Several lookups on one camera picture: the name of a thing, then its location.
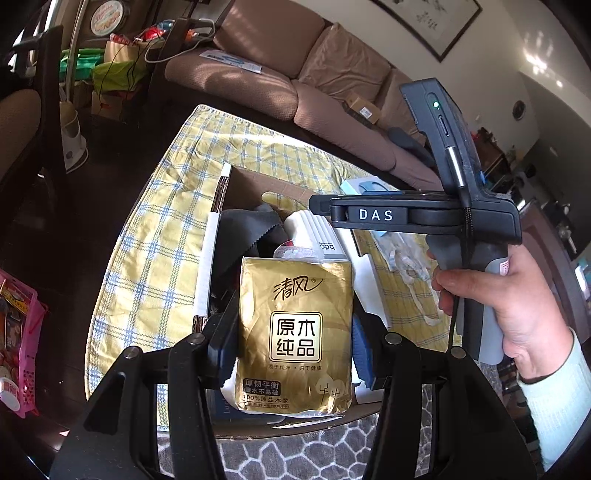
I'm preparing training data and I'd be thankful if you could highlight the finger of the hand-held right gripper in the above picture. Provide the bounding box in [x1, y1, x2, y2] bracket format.
[309, 194, 463, 230]

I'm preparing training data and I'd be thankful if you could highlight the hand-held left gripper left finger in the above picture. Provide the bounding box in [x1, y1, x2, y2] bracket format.
[48, 311, 241, 480]

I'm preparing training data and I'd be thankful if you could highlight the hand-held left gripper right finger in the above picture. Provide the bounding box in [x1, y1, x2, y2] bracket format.
[351, 314, 539, 480]

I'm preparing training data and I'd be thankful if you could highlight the gold tissue pack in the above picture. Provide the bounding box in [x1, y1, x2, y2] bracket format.
[231, 256, 355, 417]

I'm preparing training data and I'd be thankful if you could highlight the person's right forearm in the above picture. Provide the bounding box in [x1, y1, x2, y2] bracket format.
[517, 328, 591, 472]

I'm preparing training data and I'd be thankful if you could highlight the person's right hand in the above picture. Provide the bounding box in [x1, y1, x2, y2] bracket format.
[426, 249, 575, 384]

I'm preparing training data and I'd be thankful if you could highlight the light blue box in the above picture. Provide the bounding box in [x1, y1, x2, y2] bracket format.
[341, 175, 403, 197]

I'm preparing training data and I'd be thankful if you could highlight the blue face mask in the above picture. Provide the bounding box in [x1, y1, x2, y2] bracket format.
[369, 222, 445, 329]

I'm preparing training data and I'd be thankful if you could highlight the dark grey object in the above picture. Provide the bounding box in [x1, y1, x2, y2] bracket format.
[385, 127, 435, 168]

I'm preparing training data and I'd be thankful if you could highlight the white box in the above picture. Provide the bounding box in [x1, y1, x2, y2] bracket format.
[283, 210, 347, 262]

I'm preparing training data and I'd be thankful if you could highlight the clear plastic packet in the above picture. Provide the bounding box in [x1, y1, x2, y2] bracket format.
[272, 244, 324, 265]

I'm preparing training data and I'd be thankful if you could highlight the small cardboard box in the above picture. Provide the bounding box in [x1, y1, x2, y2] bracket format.
[344, 90, 382, 126]

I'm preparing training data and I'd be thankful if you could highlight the grey cloth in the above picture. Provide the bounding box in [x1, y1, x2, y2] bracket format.
[217, 203, 289, 297]

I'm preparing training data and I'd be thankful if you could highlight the yellow plaid cloth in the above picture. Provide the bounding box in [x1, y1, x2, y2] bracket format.
[90, 104, 462, 384]

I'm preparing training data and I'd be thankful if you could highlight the pink plastic basket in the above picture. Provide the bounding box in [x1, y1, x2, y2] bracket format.
[0, 268, 49, 419]

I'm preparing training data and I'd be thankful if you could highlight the brown sofa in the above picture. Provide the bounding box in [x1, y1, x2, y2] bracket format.
[164, 0, 444, 191]

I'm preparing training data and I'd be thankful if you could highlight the white and blue paper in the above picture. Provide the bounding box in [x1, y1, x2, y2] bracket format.
[199, 48, 263, 75]

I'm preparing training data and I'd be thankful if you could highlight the white garment steamer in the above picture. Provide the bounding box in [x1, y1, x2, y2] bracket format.
[58, 0, 89, 174]

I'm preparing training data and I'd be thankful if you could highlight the green bag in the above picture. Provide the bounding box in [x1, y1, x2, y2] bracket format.
[60, 48, 154, 92]

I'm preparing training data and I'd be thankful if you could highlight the dark wooden chair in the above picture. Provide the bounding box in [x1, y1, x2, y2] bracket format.
[0, 25, 65, 195]

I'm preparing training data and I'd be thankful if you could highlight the brown paper bag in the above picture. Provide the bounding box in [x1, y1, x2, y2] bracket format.
[104, 39, 154, 64]

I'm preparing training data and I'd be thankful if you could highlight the round tin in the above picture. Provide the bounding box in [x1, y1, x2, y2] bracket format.
[88, 0, 136, 36]

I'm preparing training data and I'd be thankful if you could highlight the framed wall picture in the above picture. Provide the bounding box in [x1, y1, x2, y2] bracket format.
[379, 0, 484, 64]

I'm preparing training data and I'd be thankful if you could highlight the white cable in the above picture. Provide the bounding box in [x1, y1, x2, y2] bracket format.
[144, 16, 216, 64]

